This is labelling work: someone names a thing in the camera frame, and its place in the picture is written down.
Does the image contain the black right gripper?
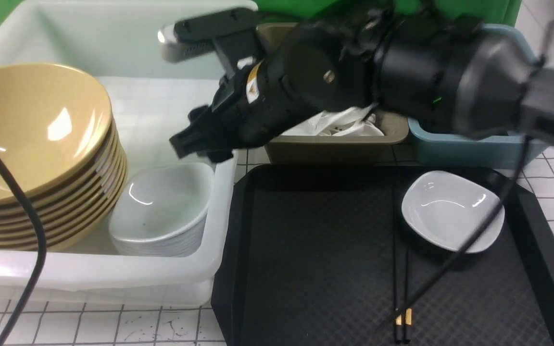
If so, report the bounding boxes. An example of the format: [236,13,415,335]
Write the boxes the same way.
[169,61,306,158]

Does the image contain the white square bowl small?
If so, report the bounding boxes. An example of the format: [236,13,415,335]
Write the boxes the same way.
[402,171,500,252]

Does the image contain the black chopstick gold band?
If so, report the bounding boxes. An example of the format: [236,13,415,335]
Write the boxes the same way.
[391,187,402,346]
[402,242,413,345]

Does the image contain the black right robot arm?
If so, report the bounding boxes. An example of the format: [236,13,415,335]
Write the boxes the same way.
[169,1,554,162]

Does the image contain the stacked yellow noodle bowls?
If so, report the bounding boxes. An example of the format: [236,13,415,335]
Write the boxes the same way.
[0,63,128,251]

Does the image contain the stacked white square bowls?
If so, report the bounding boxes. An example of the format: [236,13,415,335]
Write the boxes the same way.
[108,162,214,258]

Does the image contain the brown plastic spoon bin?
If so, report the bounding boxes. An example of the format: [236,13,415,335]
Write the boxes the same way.
[258,23,409,165]

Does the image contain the large white plastic tub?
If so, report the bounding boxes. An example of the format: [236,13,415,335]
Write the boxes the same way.
[0,0,257,309]

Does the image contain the pile of white spoons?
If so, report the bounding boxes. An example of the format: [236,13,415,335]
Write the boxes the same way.
[283,105,385,136]

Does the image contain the black plastic serving tray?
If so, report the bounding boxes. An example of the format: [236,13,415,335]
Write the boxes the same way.
[212,166,554,346]

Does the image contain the blue plastic chopstick bin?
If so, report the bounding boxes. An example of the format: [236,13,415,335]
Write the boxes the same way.
[408,24,541,169]

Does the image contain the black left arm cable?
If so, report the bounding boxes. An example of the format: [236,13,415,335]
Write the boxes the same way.
[0,126,48,346]

